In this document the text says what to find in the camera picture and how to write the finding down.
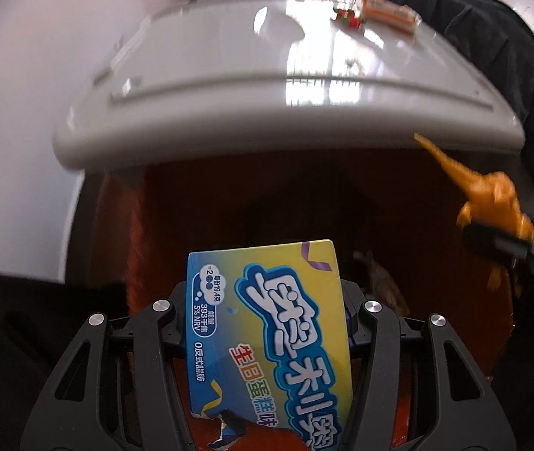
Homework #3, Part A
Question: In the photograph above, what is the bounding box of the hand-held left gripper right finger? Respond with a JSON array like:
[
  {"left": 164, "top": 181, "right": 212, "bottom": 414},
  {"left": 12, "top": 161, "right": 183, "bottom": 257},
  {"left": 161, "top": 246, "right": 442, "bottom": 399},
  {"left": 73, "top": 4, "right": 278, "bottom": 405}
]
[{"left": 339, "top": 279, "right": 514, "bottom": 451}]

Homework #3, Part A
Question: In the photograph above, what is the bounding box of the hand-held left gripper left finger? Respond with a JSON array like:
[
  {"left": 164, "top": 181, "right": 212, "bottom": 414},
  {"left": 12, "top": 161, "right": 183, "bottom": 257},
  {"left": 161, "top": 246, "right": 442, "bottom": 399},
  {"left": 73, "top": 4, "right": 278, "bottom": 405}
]
[{"left": 23, "top": 282, "right": 202, "bottom": 451}]

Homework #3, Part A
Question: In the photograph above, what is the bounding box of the orange toy dinosaur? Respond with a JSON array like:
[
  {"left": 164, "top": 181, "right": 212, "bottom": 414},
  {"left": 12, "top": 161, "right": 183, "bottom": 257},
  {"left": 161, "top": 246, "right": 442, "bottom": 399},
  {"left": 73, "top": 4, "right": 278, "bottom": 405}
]
[{"left": 412, "top": 132, "right": 534, "bottom": 292}]

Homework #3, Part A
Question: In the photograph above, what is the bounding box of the blue and yellow cookie box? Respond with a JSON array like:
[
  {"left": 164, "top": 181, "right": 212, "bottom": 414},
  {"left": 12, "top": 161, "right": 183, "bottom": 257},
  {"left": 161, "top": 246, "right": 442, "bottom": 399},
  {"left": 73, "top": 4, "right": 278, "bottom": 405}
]
[{"left": 187, "top": 239, "right": 357, "bottom": 451}]

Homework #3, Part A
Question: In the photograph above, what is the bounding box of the orange trash bin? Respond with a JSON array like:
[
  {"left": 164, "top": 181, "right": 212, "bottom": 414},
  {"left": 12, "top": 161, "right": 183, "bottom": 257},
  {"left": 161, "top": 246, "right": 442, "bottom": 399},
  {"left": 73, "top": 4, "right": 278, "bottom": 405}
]
[{"left": 70, "top": 150, "right": 521, "bottom": 451}]

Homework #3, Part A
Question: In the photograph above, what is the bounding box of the dark cloth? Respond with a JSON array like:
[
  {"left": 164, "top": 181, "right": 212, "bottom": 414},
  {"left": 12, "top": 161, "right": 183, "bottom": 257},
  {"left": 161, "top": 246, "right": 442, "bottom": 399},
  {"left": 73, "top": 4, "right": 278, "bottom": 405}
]
[{"left": 0, "top": 270, "right": 131, "bottom": 451}]

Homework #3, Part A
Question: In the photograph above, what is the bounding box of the black jacket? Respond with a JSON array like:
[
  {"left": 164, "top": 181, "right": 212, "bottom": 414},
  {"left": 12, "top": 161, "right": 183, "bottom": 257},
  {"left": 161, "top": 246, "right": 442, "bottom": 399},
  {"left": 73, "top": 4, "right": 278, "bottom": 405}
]
[{"left": 309, "top": 0, "right": 534, "bottom": 226}]

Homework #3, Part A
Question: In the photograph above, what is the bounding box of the white table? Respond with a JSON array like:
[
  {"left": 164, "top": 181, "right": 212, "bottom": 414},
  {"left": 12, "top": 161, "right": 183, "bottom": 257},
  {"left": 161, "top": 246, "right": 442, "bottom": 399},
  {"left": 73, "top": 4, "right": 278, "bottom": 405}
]
[{"left": 53, "top": 0, "right": 526, "bottom": 170}]

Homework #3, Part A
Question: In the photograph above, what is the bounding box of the orange snack packet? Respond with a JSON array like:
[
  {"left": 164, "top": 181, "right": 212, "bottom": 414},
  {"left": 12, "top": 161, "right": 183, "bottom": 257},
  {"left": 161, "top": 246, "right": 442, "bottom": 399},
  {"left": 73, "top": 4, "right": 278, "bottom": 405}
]
[{"left": 357, "top": 0, "right": 422, "bottom": 36}]

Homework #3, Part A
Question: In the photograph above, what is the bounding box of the red and green wrapper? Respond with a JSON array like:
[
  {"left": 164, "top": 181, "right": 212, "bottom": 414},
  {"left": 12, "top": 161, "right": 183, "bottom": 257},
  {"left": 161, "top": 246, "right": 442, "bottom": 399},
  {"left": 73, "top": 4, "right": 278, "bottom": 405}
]
[{"left": 332, "top": 7, "right": 367, "bottom": 30}]

